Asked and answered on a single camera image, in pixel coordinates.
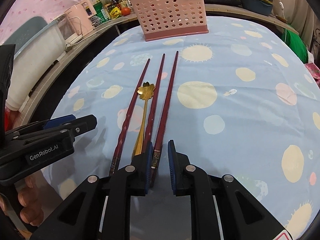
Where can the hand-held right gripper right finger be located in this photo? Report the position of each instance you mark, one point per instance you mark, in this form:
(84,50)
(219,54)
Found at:
(172,165)

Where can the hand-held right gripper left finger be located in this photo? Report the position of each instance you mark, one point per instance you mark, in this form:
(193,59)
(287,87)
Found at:
(149,165)

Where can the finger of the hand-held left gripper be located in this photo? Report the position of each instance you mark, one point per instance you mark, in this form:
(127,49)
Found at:
(82,125)
(61,120)

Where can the dark maroon chopstick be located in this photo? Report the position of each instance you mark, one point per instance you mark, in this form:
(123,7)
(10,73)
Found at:
(158,80)
(142,78)
(170,92)

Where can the gold flower spoon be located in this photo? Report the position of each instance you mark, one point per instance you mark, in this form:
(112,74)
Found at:
(147,91)

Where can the pink perforated utensil holder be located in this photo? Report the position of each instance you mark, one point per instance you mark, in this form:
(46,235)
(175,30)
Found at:
(170,17)

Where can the person's left hand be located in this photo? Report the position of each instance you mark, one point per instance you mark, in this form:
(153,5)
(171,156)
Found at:
(30,197)

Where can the blue planet print tablecloth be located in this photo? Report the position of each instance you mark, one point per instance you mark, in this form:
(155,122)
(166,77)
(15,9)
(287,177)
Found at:
(225,130)

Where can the white plastic tub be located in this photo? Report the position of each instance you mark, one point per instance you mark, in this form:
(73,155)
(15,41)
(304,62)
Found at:
(32,62)

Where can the pink kitchen appliance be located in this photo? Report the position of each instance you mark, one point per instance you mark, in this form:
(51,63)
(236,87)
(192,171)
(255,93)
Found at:
(80,17)

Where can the yellow packet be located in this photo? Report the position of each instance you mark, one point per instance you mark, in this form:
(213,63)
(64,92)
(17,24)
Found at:
(115,12)

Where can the red tomato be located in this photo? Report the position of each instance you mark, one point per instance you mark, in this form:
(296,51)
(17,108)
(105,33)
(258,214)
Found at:
(126,11)

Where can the pink dotted cloth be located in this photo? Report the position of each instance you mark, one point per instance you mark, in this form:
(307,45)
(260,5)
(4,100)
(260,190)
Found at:
(37,0)

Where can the dark sauce bottle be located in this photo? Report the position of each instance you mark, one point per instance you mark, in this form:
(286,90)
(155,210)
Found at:
(112,1)

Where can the yellow label bottle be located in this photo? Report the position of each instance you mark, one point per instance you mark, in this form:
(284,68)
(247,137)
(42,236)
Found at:
(123,3)

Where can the pink floral cloth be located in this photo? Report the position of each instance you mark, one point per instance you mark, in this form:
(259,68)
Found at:
(313,72)

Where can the green bag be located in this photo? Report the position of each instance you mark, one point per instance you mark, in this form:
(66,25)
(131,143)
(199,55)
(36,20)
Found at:
(296,45)

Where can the blue basin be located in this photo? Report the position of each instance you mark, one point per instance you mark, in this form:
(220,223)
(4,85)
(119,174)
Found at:
(255,7)

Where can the beige curtain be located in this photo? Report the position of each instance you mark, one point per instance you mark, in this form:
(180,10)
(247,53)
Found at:
(295,5)

